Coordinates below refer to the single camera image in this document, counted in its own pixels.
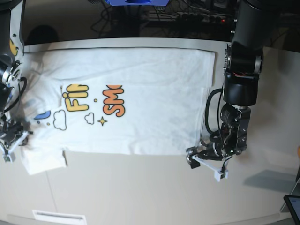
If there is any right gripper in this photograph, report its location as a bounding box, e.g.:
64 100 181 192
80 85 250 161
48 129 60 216
0 118 28 147

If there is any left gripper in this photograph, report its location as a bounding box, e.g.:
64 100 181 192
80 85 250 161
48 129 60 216
189 140 225 169

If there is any white printed T-shirt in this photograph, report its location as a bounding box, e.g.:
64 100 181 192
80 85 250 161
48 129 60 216
21 48 215 175

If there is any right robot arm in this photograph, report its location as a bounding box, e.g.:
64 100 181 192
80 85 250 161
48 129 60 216
0 0 27 147

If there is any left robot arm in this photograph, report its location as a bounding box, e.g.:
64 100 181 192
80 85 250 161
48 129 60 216
186 0 300 173

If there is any white label on table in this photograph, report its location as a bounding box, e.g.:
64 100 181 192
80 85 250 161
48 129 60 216
32 210 87 225

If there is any dark tablet device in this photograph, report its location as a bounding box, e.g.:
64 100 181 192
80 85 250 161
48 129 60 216
284 195 300 225

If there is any black power strip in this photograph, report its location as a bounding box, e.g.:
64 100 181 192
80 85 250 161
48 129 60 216
180 13 231 23

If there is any blue box at top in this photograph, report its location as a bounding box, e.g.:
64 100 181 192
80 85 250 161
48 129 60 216
106 0 169 6

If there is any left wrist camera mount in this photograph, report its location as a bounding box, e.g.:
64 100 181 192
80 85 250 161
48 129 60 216
186 147 232 182

